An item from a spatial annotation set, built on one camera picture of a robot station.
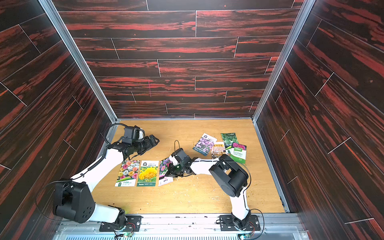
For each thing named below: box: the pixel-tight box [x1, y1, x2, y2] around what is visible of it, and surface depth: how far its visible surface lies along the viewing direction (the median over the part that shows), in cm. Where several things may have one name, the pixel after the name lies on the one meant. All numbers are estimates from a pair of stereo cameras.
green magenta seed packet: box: [230, 142, 247, 165], surface depth 103 cm
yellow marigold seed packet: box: [137, 160, 159, 187], surface depth 93 cm
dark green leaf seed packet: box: [221, 132, 239, 150], surface depth 110 cm
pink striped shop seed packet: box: [211, 142, 226, 159], surface depth 103 cm
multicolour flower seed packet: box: [114, 160, 141, 187], surface depth 92 cm
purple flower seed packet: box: [192, 133, 218, 157], surface depth 106 cm
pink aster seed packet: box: [158, 157, 174, 187], surface depth 92 cm
